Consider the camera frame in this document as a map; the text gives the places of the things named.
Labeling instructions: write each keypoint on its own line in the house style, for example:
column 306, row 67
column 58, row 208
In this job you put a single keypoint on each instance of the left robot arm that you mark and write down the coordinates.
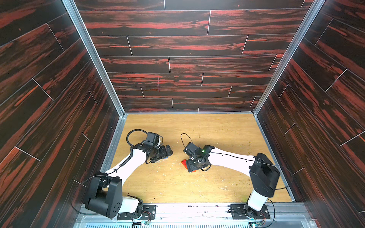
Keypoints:
column 104, row 194

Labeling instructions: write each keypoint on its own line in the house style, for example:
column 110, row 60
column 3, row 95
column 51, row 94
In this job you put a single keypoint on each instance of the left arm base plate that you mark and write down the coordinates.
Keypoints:
column 145, row 212

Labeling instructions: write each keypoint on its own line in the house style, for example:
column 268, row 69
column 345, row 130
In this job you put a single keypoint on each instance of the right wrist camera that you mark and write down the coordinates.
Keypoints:
column 191, row 150

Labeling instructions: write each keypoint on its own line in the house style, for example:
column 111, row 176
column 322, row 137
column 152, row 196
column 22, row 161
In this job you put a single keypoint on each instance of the aluminium front rail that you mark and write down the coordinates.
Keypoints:
column 203, row 215

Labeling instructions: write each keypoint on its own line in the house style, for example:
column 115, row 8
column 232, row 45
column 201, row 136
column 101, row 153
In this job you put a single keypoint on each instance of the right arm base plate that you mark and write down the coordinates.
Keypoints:
column 242, row 211

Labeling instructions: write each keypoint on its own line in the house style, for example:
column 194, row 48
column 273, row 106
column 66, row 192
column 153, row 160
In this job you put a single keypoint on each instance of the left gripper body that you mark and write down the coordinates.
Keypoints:
column 158, row 153

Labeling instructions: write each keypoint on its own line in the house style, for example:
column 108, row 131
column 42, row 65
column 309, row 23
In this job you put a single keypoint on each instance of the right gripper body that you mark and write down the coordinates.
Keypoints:
column 192, row 164

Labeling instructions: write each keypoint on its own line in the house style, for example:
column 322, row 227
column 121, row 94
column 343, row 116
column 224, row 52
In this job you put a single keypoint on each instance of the red 2x4 brick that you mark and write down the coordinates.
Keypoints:
column 184, row 163

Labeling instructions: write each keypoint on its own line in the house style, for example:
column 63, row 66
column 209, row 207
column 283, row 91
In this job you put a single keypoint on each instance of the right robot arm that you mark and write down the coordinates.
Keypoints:
column 262, row 172

